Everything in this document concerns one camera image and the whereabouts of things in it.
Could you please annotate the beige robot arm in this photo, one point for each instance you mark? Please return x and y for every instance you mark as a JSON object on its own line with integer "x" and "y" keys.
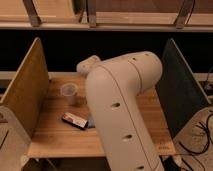
{"x": 111, "y": 89}

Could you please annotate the clear plastic cup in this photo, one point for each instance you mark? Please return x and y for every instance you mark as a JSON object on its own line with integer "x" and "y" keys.
{"x": 69, "y": 92}

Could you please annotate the dark rectangular box with label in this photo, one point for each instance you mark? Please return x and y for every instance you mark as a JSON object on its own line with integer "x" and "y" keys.
{"x": 74, "y": 120}

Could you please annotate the right dark side panel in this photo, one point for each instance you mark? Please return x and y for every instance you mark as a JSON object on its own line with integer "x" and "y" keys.
{"x": 180, "y": 94}

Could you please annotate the left wooden side panel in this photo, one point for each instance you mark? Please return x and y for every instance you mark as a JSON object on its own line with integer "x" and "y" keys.
{"x": 22, "y": 100}

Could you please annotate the wooden shelf with metal brackets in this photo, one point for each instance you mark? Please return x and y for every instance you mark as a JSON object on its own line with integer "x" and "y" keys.
{"x": 108, "y": 15}

